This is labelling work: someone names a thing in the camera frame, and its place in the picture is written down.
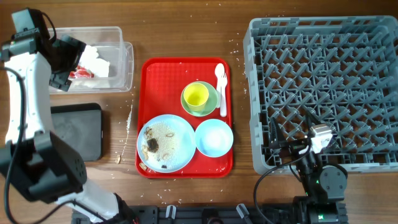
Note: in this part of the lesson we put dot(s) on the peanut on table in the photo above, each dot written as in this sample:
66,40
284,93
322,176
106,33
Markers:
118,159

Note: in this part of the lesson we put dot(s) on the red serving tray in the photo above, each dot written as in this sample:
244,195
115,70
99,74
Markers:
162,82

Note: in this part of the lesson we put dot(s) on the white paper napkin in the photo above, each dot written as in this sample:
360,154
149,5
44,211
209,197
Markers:
91,60

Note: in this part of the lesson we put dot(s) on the yellow plastic cup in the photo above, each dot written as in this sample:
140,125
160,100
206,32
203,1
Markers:
196,95

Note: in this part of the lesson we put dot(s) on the green small bowl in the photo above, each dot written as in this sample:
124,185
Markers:
210,104

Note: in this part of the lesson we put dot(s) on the black food waste tray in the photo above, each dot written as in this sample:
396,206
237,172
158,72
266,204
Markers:
81,127

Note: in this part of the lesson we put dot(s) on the light blue bowl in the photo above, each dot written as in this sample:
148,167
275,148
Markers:
214,138

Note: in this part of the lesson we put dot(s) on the grey dishwasher rack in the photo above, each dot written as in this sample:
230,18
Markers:
342,70

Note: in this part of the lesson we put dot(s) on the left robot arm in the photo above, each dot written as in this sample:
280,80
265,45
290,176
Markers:
35,161

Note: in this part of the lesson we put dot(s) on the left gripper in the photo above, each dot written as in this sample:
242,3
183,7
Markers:
74,47

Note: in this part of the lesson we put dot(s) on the large light blue plate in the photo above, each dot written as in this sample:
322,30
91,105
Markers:
166,143

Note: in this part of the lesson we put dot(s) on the red snack wrapper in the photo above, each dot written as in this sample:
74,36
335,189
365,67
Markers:
81,72

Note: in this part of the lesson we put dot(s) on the white plastic spoon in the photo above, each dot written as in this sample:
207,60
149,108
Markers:
219,71

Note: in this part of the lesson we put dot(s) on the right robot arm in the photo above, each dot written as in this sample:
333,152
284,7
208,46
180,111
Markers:
324,184

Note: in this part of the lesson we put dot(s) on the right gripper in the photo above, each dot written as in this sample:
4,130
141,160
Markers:
278,140

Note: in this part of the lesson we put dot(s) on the white plastic fork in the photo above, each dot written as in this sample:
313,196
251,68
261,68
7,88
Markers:
224,82

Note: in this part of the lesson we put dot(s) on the peanut on tray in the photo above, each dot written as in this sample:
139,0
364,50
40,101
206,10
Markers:
143,166

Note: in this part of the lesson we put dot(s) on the clear plastic waste bin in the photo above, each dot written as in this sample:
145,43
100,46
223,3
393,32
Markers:
107,56

